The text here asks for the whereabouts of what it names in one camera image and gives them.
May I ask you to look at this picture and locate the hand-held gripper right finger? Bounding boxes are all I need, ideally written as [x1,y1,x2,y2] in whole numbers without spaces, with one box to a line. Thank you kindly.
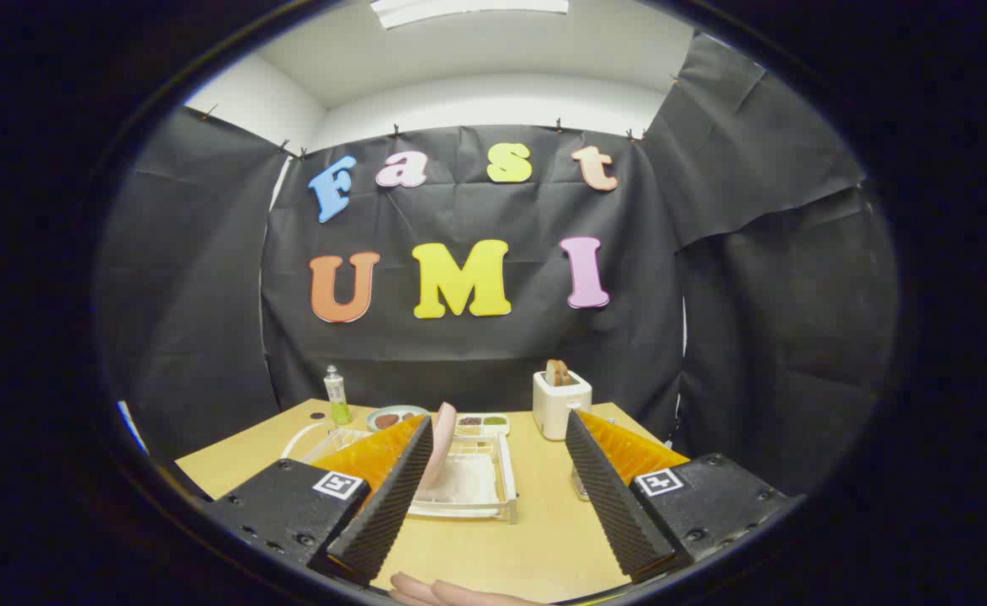
[564,409,795,585]

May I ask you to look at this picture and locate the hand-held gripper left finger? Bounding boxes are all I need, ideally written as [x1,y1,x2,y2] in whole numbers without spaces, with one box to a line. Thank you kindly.
[203,412,435,587]

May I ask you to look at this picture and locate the white dish rack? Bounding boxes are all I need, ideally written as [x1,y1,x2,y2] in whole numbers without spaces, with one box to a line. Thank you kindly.
[281,421,519,524]

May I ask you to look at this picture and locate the pink plate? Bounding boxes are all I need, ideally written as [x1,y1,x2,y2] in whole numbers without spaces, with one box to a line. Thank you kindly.
[416,401,458,492]

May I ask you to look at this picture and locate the light blue plate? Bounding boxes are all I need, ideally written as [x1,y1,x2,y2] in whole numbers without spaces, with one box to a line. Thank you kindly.
[366,405,431,433]

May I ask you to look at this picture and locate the white toaster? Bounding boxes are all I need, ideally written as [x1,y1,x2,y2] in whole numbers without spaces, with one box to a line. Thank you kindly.
[533,370,593,441]

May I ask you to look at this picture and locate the green and white bottle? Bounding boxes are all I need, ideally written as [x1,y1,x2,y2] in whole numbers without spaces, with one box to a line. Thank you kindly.
[324,364,353,426]

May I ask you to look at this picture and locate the white compartment tray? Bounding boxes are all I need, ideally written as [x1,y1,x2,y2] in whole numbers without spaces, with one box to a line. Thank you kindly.
[457,412,511,437]

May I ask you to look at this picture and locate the white and blue panel edge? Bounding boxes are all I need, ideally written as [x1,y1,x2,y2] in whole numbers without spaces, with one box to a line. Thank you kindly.
[116,400,151,457]

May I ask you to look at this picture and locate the black backdrop cloth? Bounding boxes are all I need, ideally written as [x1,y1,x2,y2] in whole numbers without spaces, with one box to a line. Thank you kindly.
[93,34,902,497]

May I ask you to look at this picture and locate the ceiling light panel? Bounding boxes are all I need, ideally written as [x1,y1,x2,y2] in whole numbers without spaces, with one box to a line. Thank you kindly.
[369,0,570,30]

